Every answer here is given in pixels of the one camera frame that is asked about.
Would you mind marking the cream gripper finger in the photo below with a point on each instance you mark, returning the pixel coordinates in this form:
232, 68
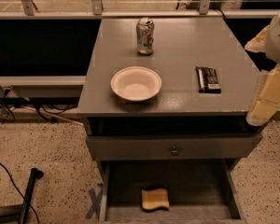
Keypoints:
258, 43
267, 100

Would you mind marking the yellow sponge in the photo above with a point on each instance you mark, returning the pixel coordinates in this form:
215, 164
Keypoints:
155, 199

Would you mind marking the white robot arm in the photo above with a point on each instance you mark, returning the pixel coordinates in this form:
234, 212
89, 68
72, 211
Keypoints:
273, 40

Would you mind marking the grey top drawer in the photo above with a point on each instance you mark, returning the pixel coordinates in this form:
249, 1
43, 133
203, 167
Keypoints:
158, 147

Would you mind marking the grey wooden drawer cabinet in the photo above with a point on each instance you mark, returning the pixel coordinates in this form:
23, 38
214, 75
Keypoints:
181, 44

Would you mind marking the round metal drawer knob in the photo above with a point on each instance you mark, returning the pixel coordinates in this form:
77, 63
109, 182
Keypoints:
175, 151

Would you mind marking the open grey middle drawer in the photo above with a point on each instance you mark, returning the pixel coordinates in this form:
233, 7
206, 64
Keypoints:
200, 192

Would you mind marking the silver soda can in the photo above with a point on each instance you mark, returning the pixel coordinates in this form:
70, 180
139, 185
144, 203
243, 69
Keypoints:
145, 35

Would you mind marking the white paper bowl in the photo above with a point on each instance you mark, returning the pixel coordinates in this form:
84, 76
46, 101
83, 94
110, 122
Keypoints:
136, 83

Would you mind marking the black metal stand leg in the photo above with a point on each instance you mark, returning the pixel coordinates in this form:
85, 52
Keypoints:
19, 212

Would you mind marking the grey metal frame rail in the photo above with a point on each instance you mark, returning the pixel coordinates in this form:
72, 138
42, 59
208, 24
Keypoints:
42, 86

